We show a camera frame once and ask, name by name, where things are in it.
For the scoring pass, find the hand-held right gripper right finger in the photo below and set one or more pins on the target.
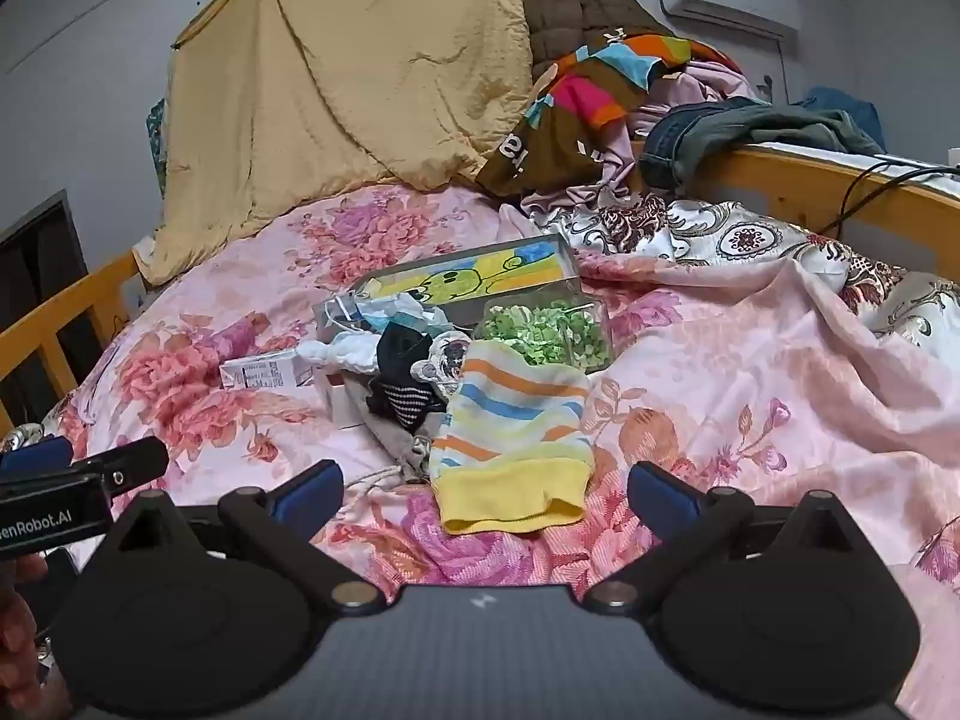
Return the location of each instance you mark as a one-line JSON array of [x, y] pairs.
[[660, 499]]

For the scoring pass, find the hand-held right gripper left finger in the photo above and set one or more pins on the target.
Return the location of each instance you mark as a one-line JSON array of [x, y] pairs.
[[307, 499]]

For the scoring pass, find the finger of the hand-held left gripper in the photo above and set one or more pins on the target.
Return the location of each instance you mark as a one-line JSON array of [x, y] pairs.
[[34, 456], [127, 465]]

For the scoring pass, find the grey face mask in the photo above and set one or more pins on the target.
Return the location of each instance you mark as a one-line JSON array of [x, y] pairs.
[[397, 457]]

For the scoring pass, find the white printed cloth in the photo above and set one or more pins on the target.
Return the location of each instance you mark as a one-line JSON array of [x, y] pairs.
[[345, 352]]

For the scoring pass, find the striped sock with yellow cuff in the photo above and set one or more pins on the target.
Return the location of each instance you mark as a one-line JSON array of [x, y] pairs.
[[510, 427]]

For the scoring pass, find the black sock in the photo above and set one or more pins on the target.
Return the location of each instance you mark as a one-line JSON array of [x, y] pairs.
[[401, 360]]

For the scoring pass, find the face mask packet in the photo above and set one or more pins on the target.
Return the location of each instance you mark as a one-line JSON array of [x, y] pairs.
[[352, 315]]

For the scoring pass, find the grey tray with cartoon print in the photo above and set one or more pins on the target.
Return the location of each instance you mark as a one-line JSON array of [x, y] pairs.
[[450, 281]]

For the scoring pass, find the person's left hand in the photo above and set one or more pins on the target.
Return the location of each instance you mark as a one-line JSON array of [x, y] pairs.
[[15, 645]]

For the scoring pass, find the patterned satin cloth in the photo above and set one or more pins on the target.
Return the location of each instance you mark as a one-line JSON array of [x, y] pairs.
[[22, 431]]

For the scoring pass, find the white plastic packet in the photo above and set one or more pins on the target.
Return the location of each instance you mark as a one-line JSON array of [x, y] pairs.
[[262, 373]]

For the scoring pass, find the clear box of green paper stars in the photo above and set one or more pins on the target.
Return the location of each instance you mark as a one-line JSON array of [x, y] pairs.
[[540, 334]]

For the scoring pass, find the pink floral bed sheet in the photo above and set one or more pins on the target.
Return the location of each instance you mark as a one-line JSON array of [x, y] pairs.
[[225, 277]]

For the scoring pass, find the patterned satin quilt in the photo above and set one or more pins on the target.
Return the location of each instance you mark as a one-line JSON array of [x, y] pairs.
[[750, 236]]

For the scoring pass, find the teal patterned cloth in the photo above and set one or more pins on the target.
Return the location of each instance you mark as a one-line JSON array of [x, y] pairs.
[[156, 142]]

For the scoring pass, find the blue jeans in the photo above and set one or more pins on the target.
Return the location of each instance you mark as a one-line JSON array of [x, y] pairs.
[[697, 135]]

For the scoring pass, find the brown colourful printed cloth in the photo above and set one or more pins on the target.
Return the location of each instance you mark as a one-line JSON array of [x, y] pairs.
[[555, 142]]

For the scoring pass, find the grey green garment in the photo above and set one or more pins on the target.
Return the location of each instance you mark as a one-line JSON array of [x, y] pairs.
[[810, 127]]

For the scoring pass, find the pink cloth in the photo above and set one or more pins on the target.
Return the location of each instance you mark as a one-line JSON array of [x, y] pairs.
[[705, 82]]

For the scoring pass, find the yellow blanket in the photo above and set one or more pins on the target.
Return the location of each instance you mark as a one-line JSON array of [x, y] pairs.
[[337, 75]]

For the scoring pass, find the blue cloth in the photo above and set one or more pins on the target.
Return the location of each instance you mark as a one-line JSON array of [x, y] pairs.
[[840, 101]]

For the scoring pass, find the brown quilted blanket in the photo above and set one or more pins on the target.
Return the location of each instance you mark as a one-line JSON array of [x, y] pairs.
[[577, 7]]

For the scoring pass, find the wooden bed frame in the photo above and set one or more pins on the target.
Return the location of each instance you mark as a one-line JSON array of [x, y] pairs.
[[787, 187]]

